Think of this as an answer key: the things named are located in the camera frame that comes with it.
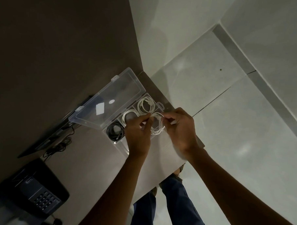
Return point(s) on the person's left hand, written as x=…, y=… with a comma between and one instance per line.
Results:
x=138, y=138

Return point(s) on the person's right hand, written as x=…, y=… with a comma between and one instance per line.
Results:
x=183, y=131

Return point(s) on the person's right forearm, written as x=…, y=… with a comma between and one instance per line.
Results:
x=235, y=193

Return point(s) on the person's left forearm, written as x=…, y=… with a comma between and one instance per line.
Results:
x=113, y=201

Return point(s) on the person's blue jeans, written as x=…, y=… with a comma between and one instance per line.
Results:
x=182, y=208

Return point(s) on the black desk telephone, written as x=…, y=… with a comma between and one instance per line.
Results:
x=31, y=192

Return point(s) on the black wall socket panel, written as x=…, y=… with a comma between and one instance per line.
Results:
x=53, y=135

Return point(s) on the brown wooden wall panel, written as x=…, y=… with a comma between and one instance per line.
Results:
x=62, y=58

